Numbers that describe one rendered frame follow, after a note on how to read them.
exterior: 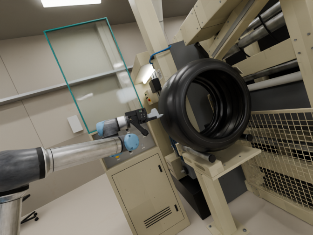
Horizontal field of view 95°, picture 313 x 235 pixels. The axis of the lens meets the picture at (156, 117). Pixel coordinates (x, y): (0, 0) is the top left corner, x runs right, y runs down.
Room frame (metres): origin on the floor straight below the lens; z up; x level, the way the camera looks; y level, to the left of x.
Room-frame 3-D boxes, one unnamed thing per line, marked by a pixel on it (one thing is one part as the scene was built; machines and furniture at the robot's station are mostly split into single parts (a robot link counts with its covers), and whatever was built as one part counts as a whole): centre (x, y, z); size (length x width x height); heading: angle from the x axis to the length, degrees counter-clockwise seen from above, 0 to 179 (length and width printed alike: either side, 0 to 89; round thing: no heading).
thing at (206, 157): (0.93, -0.16, 0.90); 0.35 x 0.05 x 0.05; 14
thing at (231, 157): (0.97, -0.30, 0.80); 0.37 x 0.36 x 0.02; 104
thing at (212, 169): (0.94, -0.16, 0.83); 0.36 x 0.09 x 0.06; 14
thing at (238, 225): (1.22, -0.22, 0.01); 0.27 x 0.27 x 0.02; 14
